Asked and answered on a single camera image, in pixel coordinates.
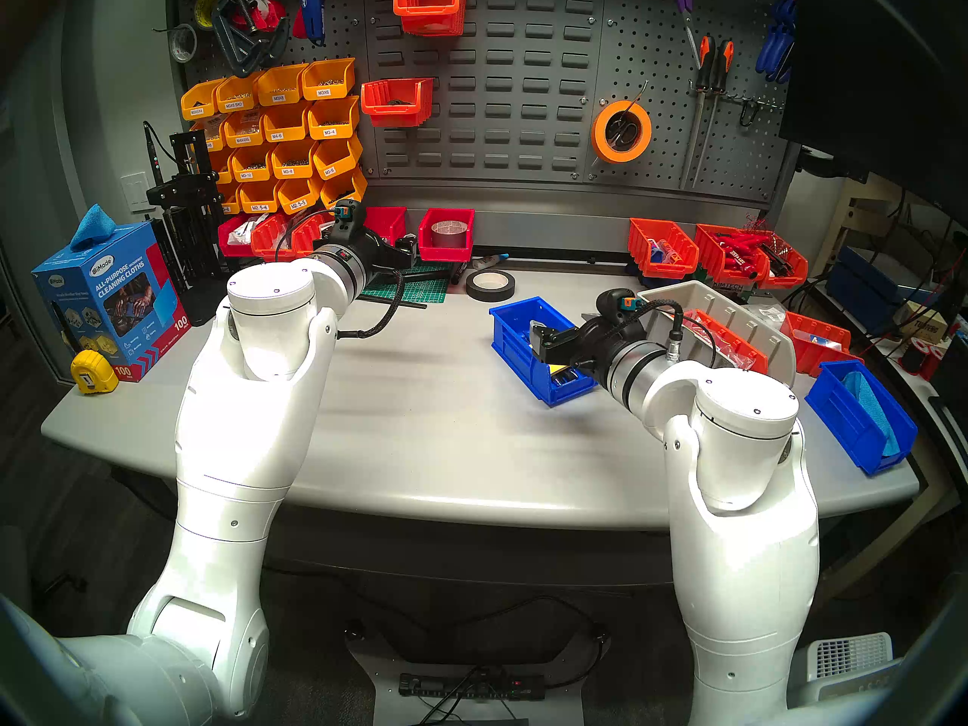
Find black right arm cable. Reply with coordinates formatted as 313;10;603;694
635;298;687;364

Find yellow tape measure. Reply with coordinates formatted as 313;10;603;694
70;349;120;396

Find yellow bin labelled M3-8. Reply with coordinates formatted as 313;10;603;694
270;138;318;181

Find round file orange handle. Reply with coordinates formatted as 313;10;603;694
692;39;736;188

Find blue cloth in box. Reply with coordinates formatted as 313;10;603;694
70;203;117;253

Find blue microfibre cloth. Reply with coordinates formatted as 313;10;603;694
843;371;902;458

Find black monitor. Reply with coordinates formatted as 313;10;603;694
779;0;968;230

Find flat file orange handle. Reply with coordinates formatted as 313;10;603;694
681;35;715;190

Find red and white tool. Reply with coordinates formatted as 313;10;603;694
227;0;288;33

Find red bin holding tape roll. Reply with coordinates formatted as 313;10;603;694
417;207;476;263

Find orange bin with glue bottles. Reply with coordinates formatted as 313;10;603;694
627;218;700;281

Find yellow bin labelled M4X4X6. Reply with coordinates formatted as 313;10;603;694
223;109;267;149

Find empty orange wall bin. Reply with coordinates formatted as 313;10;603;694
392;0;469;37

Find yellow bin labelled M3-12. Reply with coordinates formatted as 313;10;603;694
230;145;275;183

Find orange bin with red pliers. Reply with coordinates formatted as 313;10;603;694
693;223;765;287

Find yellow bin labelled M3-4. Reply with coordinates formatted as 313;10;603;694
306;95;361;141

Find small cardboard box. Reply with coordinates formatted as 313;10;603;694
896;301;951;345

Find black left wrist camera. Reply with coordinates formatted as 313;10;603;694
331;199;368;241

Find yellow bin labelled M4-6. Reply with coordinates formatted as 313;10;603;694
261;101;312;144

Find large grey storage bin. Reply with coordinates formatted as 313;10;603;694
639;280;797;389

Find grey pegboard with yellow bins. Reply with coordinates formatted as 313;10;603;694
168;0;373;203

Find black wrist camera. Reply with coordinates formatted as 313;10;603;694
331;199;368;241
596;287;640;328

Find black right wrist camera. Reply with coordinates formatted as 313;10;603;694
596;287;640;328

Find metal hook rack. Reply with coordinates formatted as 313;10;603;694
690;82;786;114

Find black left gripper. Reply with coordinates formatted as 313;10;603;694
361;229;418;278

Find yellow bin labelled M3X8 BAD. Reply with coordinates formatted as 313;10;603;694
214;73;263;114

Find yellow bin labelled M2.5-5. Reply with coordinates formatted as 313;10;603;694
277;175;324;216

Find grey pegboard with hand tools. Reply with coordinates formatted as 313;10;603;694
586;0;795;203

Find black power strip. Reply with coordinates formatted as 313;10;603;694
399;672;547;703

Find orange wall bin with contents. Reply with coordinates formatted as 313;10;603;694
361;78;435;129

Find yellow bin labelled M3-6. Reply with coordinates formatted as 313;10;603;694
312;133;365;181

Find metal wire peg hook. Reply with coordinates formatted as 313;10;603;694
609;80;650;147

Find orange bin holding plastic bag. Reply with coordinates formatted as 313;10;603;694
684;309;770;375

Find clear bag of red parts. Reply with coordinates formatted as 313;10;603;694
694;318;757;371

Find red bin with clear bag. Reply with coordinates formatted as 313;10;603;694
250;213;297;263

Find dark blue storage crate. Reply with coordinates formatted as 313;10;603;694
827;246;904;326

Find green cutting mat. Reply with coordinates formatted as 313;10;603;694
361;259;457;304

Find blue cleaning cloths box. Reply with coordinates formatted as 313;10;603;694
32;222;190;383

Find grey louvered wall panel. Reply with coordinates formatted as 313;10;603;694
363;0;606;190

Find white vented appliance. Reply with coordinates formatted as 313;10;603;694
805;632;895;684

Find yellow bin labelled M3X6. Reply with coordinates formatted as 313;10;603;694
300;57;357;102

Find large blue storage bin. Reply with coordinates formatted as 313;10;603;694
489;296;598;408

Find red thread spool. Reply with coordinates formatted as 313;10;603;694
898;336;942;379

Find orange bin with blue card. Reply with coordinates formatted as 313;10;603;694
779;311;863;377

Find black metal stand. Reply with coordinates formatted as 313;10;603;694
146;131;237;327

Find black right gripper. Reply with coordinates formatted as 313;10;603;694
529;310;630;379

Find yellow bin labelled M4-0.7 HEX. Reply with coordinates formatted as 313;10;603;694
319;168;369;211

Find red bin with white bag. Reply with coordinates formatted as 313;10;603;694
218;216;256;259

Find black probe with cable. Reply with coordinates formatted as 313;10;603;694
142;121;171;190

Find yellow bin labelled M2.5-6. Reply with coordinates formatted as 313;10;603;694
237;179;282;216

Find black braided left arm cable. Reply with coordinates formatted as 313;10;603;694
335;269;407;340

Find red bin with screw bag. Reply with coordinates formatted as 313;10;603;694
291;209;337;262

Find orange masking tape roll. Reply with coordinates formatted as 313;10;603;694
591;100;653;163

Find red bin with card pack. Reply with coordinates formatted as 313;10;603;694
363;206;410;247

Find black tape roll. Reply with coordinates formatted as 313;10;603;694
466;269;517;303

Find blue spring clamps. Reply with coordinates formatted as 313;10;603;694
755;0;799;84

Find blue bin holding cloth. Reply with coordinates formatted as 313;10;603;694
804;360;920;476

